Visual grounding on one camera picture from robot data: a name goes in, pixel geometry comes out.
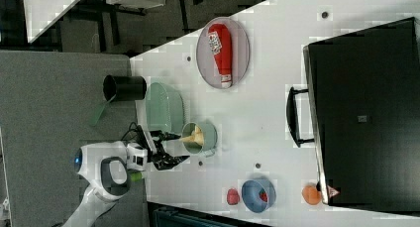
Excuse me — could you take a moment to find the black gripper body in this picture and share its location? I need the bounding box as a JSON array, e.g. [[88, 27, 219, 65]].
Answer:
[[151, 131, 168, 170]]

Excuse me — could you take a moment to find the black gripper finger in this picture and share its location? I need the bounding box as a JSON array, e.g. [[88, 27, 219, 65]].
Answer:
[[161, 155, 188, 170], [161, 132, 181, 141]]

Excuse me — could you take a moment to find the yellow plush banana bunch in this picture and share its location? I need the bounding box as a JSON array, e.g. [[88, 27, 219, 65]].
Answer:
[[180, 125, 204, 146]]

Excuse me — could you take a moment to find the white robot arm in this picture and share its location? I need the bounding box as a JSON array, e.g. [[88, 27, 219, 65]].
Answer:
[[62, 126, 188, 227]]

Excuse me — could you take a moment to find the green mug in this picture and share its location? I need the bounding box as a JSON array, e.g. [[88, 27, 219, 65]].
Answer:
[[180, 122, 217, 157]]

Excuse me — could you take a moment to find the green marker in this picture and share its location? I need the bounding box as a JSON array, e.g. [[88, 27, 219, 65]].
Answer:
[[130, 171, 146, 181]]

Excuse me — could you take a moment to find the tall black cup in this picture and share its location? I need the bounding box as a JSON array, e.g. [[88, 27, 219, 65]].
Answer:
[[103, 75, 147, 102]]

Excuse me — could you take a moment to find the green spatula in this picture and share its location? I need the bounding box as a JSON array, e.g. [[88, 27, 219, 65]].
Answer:
[[89, 96, 115, 127]]

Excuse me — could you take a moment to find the red strawberry toy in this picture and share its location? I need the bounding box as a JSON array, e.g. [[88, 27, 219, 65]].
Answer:
[[226, 188, 240, 205]]

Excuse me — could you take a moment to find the grey round plate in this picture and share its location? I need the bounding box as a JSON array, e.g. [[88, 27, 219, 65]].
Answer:
[[196, 17, 250, 89]]

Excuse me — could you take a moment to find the blue bowl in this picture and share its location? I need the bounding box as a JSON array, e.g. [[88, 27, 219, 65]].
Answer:
[[241, 178, 276, 213]]

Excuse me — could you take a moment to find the red toy in bowl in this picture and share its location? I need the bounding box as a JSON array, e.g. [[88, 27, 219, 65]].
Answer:
[[260, 191, 267, 202]]

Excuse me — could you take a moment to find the red ketchup bottle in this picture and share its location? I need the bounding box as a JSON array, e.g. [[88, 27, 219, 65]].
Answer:
[[207, 24, 233, 88]]

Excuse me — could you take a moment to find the orange fruit toy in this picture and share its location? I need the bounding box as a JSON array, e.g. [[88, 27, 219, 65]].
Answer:
[[301, 185, 322, 205]]

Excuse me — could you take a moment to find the black toaster oven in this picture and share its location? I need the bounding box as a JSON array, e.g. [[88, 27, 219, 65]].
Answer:
[[302, 18, 420, 216]]

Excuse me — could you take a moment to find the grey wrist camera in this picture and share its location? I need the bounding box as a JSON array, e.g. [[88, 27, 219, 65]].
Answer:
[[136, 125, 158, 155]]

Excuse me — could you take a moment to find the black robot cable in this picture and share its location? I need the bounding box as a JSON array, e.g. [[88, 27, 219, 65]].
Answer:
[[120, 121, 140, 143]]

